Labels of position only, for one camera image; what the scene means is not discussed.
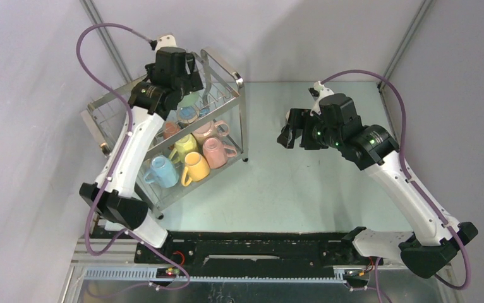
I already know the light blue mug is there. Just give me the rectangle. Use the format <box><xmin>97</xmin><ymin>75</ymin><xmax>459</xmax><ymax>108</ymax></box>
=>
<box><xmin>144</xmin><ymin>155</ymin><xmax>179</xmax><ymax>188</ymax></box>

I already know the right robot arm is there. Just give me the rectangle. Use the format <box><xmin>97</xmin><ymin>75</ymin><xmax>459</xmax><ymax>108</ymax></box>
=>
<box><xmin>277</xmin><ymin>93</ymin><xmax>478</xmax><ymax>278</ymax></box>

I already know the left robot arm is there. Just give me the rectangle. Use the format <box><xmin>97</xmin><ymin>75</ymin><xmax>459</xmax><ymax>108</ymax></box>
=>
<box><xmin>79</xmin><ymin>47</ymin><xmax>203</xmax><ymax>263</ymax></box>

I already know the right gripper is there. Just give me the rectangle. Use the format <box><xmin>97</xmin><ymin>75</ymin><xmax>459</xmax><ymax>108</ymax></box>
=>
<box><xmin>277</xmin><ymin>108</ymin><xmax>342</xmax><ymax>150</ymax></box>

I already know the pink faceted mug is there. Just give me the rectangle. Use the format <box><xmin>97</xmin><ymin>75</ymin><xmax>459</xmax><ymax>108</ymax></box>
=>
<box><xmin>202</xmin><ymin>137</ymin><xmax>238</xmax><ymax>169</ymax></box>

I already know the blue-rimmed cup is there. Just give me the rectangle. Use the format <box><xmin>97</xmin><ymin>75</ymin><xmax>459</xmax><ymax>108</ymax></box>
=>
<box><xmin>177</xmin><ymin>105</ymin><xmax>210</xmax><ymax>124</ymax></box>

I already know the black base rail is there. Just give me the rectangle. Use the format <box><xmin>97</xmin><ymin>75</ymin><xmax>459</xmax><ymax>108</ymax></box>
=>
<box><xmin>134</xmin><ymin>227</ymin><xmax>377</xmax><ymax>282</ymax></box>

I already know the steel two-tier dish rack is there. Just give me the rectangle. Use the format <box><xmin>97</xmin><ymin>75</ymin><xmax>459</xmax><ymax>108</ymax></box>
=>
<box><xmin>80</xmin><ymin>47</ymin><xmax>249</xmax><ymax>220</ymax></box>

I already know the orange-red cup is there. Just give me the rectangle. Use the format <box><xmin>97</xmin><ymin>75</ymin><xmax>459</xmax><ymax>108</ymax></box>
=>
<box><xmin>162</xmin><ymin>122</ymin><xmax>181</xmax><ymax>140</ymax></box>

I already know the yellow-green mug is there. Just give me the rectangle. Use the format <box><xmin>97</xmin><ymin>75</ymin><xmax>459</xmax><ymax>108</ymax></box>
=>
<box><xmin>168</xmin><ymin>134</ymin><xmax>198</xmax><ymax>163</ymax></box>

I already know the yellow mug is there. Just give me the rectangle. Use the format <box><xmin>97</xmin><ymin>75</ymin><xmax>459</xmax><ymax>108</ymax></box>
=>
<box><xmin>181</xmin><ymin>151</ymin><xmax>211</xmax><ymax>187</ymax></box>

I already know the mint green mug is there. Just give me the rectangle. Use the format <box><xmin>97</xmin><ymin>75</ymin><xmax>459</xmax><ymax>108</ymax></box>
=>
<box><xmin>178</xmin><ymin>92</ymin><xmax>200</xmax><ymax>108</ymax></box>

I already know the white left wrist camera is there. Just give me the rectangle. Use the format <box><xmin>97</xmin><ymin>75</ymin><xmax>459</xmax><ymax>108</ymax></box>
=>
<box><xmin>149</xmin><ymin>33</ymin><xmax>178</xmax><ymax>51</ymax></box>

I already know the large pink mug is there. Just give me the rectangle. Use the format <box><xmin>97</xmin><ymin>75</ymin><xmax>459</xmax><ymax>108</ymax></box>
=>
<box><xmin>192</xmin><ymin>120</ymin><xmax>230</xmax><ymax>146</ymax></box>

